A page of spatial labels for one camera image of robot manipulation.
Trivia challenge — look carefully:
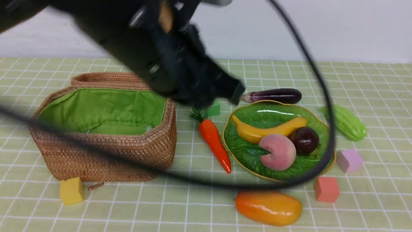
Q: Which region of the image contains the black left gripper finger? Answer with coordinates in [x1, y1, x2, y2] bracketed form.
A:
[215, 69, 246, 105]

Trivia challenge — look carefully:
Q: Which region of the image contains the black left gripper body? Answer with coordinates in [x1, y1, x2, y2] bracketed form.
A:
[106, 0, 226, 108]

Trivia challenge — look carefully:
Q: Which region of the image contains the yellow toy banana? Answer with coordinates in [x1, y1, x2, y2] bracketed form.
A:
[231, 115, 308, 144]

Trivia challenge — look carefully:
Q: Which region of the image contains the purple toy eggplant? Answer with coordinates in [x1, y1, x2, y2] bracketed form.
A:
[242, 88, 303, 104]

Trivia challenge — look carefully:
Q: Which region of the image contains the pink toy peach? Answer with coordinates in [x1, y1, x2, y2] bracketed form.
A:
[245, 134, 297, 171]

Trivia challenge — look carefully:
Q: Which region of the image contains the dark purple toy mangosteen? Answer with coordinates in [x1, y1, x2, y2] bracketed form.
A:
[288, 127, 320, 155]

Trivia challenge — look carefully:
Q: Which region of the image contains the green toy bitter gourd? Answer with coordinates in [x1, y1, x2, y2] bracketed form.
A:
[333, 104, 367, 141]

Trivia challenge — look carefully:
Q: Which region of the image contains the orange toy mango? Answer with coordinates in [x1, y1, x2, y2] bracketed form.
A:
[234, 191, 303, 227]

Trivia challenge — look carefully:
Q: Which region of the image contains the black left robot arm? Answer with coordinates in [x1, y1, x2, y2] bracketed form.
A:
[0, 0, 245, 109]

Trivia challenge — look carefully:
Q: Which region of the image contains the green foam cube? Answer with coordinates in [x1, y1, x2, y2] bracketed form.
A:
[206, 100, 220, 117]

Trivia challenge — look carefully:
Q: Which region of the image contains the orange toy carrot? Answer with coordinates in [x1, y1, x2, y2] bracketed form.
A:
[190, 108, 232, 174]

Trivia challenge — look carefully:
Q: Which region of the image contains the woven wicker basket lid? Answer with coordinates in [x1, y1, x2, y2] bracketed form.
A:
[71, 72, 151, 91]

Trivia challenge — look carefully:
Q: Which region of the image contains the green leaf-shaped glass plate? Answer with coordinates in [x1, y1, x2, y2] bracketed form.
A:
[223, 100, 329, 182]

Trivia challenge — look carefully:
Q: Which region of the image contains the woven wicker basket green lining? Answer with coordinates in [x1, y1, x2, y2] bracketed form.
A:
[28, 85, 177, 182]

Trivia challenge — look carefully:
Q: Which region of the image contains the salmon red foam cube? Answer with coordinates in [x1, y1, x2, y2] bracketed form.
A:
[314, 176, 340, 203]

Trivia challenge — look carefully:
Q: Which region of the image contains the pink-purple foam cube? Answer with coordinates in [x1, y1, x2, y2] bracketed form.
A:
[336, 149, 363, 174]

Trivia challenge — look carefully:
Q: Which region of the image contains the yellow foam cube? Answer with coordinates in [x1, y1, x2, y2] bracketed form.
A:
[60, 177, 84, 206]

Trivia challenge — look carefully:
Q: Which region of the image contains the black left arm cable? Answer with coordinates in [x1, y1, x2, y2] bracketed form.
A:
[0, 0, 337, 190]

